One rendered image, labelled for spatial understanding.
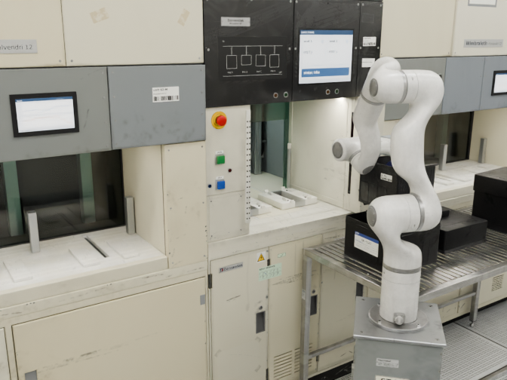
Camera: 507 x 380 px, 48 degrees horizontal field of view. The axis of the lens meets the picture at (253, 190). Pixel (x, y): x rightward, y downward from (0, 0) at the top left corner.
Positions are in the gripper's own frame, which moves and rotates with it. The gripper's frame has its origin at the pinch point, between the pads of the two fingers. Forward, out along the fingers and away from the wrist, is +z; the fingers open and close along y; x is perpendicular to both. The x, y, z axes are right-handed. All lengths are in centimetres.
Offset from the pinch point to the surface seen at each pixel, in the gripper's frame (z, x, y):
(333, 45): -10.7, 37.2, -29.5
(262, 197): -22, -35, -66
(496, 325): 116, -125, -24
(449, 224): 31.1, -38.8, 3.0
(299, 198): -8, -35, -54
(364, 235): -14.5, -36.9, -1.3
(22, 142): -136, 9, -25
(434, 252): 10.1, -44.2, 13.5
